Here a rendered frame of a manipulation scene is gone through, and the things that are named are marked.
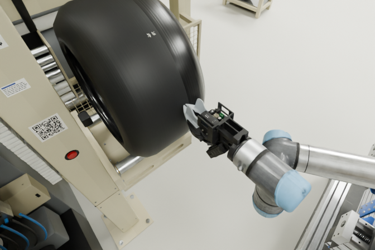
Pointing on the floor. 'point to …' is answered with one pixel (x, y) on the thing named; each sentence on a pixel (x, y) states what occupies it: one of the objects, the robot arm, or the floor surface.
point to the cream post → (83, 187)
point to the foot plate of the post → (120, 238)
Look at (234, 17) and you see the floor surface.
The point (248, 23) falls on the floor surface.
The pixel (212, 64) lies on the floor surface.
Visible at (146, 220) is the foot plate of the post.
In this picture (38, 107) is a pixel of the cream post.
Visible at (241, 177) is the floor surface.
